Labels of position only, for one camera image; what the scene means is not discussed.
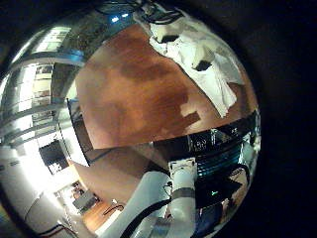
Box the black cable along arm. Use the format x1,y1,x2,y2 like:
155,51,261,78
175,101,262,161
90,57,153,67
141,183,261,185
120,197,173,238

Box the white piece of clothing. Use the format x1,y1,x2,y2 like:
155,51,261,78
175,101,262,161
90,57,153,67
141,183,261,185
148,16,246,119

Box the black equipment box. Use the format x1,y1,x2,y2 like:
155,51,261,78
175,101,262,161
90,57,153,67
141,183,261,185
194,177,244,210

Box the black cable loops at hand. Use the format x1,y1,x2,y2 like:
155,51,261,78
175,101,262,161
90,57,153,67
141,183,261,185
95,0,184,25

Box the black monitor screen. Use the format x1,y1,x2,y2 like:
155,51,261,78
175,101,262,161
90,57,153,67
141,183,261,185
38,140,69,175

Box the grey box on floor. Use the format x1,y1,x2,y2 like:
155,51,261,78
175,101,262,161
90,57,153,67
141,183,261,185
71,189,100,213

